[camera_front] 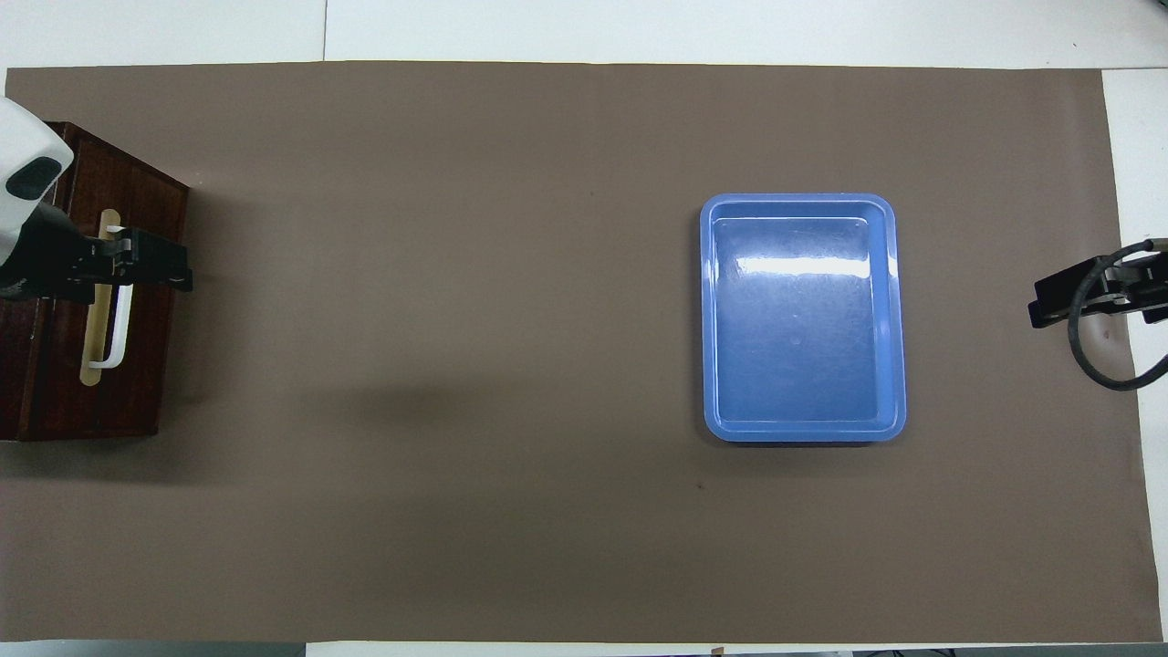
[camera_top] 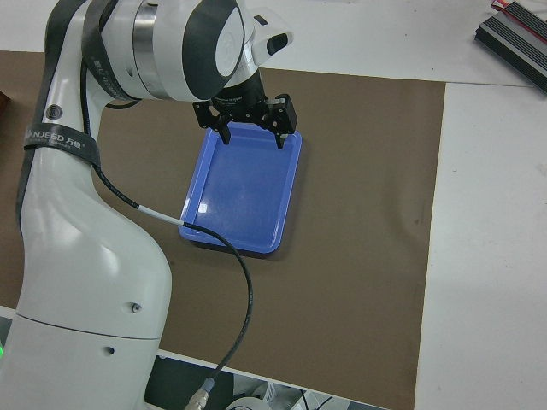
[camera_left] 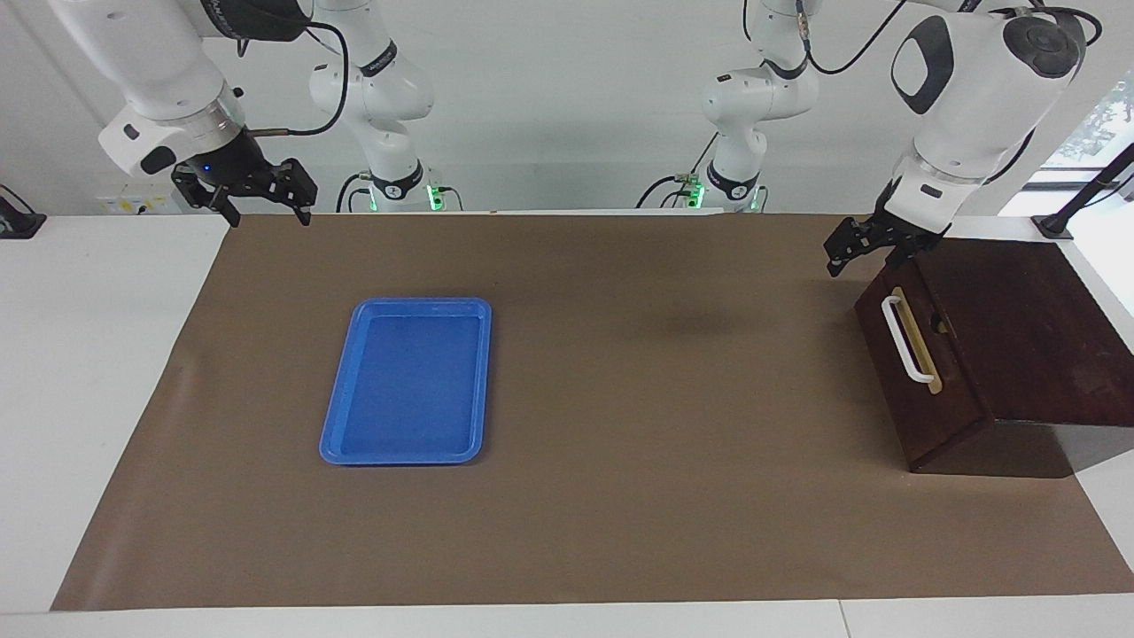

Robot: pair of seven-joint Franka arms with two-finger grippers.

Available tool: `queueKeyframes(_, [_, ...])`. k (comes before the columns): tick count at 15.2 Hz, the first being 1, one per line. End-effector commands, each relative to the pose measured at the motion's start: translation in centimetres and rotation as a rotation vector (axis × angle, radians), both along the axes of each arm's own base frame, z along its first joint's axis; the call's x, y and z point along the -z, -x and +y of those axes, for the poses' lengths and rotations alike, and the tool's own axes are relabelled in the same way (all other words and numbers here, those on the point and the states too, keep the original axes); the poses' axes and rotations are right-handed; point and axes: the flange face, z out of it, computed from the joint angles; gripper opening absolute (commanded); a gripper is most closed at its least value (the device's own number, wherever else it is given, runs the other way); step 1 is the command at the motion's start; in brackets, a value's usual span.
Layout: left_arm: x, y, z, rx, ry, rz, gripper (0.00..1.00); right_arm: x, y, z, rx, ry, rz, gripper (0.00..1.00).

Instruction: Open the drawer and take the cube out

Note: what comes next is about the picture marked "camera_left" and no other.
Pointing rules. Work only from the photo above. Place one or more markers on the white wall socket box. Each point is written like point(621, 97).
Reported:
point(142, 197)

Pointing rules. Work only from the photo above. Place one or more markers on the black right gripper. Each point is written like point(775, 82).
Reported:
point(239, 168)

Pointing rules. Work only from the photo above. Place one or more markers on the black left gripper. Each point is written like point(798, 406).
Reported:
point(908, 235)

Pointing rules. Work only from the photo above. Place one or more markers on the dark brown wooden cabinet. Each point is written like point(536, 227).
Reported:
point(1045, 337)

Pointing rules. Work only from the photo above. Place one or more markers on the black table mount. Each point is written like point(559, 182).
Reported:
point(18, 223)

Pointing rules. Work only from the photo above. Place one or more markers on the brown paper table mat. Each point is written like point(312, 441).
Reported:
point(664, 496)

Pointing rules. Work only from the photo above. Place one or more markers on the blue plastic tray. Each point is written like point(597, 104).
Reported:
point(407, 390)

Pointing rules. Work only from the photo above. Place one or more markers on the dark wooden drawer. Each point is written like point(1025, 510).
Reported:
point(939, 416)

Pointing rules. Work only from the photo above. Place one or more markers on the black clamp stand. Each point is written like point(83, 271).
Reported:
point(1085, 190)

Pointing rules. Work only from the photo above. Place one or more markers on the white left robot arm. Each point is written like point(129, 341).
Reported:
point(974, 89)

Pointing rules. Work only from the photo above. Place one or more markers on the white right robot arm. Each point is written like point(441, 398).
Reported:
point(168, 62)

